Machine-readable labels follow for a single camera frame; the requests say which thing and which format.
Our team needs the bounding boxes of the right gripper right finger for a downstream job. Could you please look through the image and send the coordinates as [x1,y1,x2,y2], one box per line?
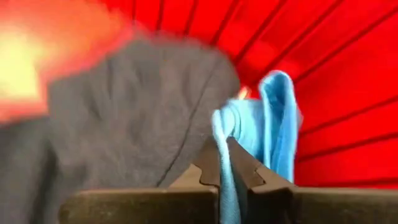
[226,136,398,224]

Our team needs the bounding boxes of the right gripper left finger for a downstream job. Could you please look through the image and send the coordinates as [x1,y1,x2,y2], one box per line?
[58,136,221,224]

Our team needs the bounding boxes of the blue garment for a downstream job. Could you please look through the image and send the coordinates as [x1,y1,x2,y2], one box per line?
[211,70,302,224]

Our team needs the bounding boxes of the red plastic laundry bin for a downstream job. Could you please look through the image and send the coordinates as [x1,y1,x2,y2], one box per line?
[0,0,398,190]

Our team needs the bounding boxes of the dark navy garment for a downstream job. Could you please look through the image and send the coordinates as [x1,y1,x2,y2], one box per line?
[0,34,242,224]

